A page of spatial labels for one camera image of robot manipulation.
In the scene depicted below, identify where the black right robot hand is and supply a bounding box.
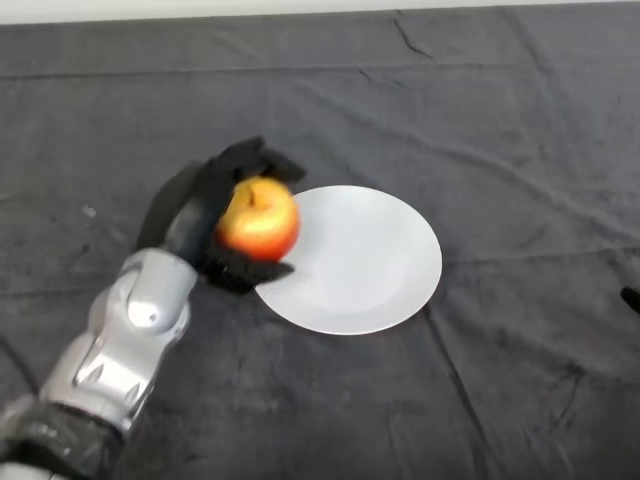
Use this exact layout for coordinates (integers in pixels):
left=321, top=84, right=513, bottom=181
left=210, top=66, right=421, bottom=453
left=620, top=286, right=640, bottom=317

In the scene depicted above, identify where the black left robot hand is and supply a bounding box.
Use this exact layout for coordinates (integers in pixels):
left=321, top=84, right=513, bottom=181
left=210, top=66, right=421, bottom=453
left=135, top=135, right=308, bottom=296

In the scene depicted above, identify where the red yellow apple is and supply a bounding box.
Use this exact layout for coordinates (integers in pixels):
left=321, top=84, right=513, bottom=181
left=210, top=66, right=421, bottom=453
left=215, top=175, right=301, bottom=262

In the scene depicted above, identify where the white round plate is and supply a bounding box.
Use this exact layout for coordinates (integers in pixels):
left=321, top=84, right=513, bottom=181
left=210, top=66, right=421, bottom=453
left=253, top=185, right=444, bottom=337

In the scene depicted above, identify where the dark grey table cloth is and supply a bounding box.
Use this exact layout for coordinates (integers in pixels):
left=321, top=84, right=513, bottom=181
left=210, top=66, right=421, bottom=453
left=0, top=8, right=640, bottom=480

